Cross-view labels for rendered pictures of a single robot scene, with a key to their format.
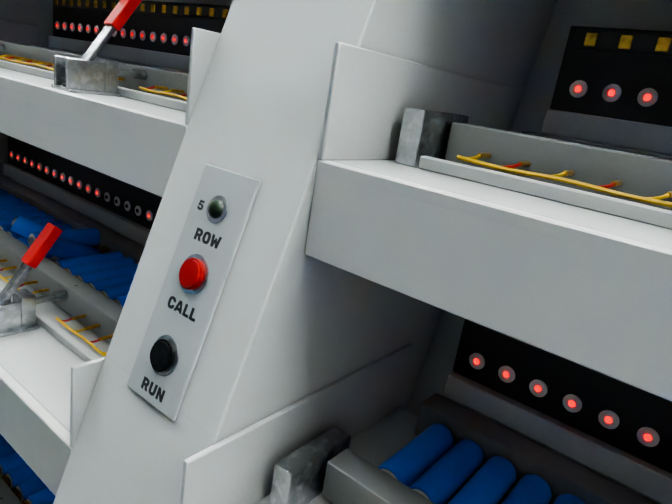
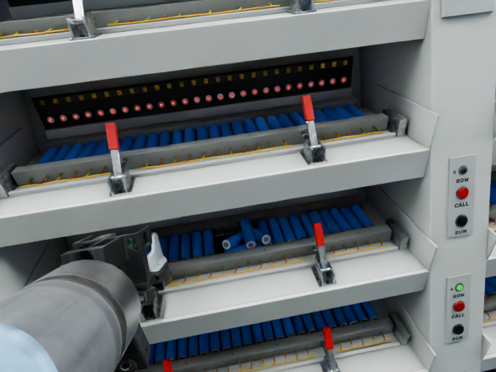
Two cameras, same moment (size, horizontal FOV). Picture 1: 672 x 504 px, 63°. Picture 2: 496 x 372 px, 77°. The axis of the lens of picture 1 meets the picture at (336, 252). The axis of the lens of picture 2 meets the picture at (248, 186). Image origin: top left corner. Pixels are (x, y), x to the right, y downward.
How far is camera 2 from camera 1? 0.60 m
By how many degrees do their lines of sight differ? 41
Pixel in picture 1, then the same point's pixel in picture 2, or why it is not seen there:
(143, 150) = (401, 167)
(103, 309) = (343, 238)
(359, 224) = not seen: outside the picture
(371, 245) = not seen: outside the picture
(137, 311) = (438, 217)
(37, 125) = (308, 187)
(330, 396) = not seen: hidden behind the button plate
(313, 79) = (482, 115)
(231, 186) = (465, 160)
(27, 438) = (393, 288)
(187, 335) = (467, 209)
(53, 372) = (371, 266)
